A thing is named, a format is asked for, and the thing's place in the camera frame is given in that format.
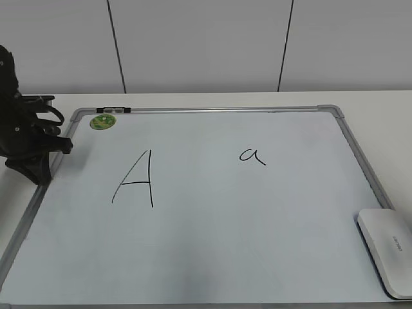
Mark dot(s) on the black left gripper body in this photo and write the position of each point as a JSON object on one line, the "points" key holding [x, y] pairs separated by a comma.
{"points": [[29, 125]]}

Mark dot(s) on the white board with grey frame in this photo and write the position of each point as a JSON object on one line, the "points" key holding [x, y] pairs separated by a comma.
{"points": [[201, 206]]}

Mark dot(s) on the round green magnet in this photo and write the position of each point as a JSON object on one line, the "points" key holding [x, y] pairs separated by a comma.
{"points": [[102, 122]]}

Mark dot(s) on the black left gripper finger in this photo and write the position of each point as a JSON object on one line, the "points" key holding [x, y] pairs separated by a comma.
{"points": [[35, 168]]}

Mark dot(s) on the white whiteboard eraser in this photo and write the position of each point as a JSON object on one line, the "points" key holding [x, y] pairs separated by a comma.
{"points": [[389, 242]]}

